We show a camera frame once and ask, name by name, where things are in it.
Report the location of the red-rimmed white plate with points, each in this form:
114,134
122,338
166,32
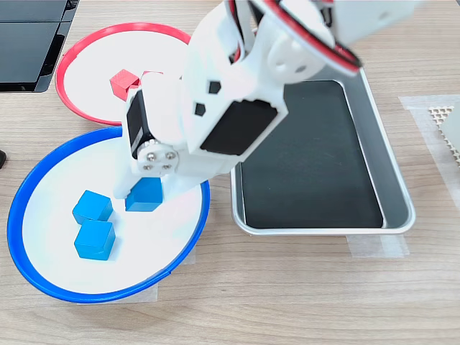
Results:
90,93

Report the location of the pale perforated base plate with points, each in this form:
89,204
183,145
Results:
451,129

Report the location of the small black object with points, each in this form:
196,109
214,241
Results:
2,159

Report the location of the red cube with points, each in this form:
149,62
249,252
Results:
123,83

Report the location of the blue-rimmed white plate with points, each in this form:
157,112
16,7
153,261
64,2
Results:
143,251

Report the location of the black flat panel device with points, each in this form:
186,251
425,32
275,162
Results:
25,54
28,9

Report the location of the blue cube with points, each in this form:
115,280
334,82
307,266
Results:
94,239
91,206
143,196

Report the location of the clear tape strip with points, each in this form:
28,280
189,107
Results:
377,246

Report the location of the black tray mat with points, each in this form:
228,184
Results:
312,172

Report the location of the steel tray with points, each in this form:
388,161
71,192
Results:
391,169

